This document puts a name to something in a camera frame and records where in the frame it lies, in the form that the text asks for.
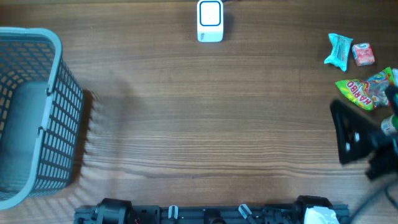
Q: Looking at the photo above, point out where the grey plastic basket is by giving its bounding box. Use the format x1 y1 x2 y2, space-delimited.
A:
1 27 84 210

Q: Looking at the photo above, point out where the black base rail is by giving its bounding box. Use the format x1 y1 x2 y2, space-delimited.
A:
74 195 349 224

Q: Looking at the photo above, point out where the green lid jar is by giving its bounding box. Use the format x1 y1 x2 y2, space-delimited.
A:
381 114 398 135

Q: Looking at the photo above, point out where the teal wet wipes pack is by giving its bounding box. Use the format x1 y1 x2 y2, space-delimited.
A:
324 33 353 72

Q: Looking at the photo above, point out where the small red tissue pack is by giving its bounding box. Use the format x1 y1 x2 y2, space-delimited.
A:
351 43 376 67

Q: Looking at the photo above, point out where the white barcode scanner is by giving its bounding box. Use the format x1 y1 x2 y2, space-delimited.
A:
197 0 224 42

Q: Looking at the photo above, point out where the Haribo gummy candy bag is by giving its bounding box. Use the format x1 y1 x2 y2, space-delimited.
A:
335 67 396 111

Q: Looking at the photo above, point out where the white cardboard box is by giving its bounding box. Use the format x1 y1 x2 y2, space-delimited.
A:
392 68 398 86

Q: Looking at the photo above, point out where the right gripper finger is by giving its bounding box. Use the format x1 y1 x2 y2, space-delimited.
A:
330 100 384 164
385 85 398 115

